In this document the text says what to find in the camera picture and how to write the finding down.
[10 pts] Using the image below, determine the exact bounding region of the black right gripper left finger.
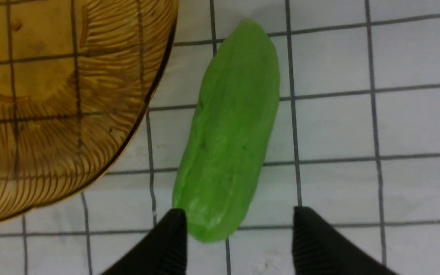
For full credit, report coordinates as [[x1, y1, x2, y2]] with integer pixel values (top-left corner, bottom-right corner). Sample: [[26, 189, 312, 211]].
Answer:
[[103, 209, 188, 275]]

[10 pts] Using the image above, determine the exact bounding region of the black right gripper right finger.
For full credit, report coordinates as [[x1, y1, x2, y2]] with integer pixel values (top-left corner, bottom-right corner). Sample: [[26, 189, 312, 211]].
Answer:
[[292, 206, 396, 275]]

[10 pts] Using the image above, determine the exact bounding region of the amber glass plate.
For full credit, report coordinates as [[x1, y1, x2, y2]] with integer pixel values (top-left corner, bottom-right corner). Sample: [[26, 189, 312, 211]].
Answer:
[[0, 0, 179, 223]]

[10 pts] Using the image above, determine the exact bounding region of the green cucumber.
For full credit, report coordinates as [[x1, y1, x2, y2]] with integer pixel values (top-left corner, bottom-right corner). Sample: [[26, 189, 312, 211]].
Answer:
[[172, 18, 280, 243]]

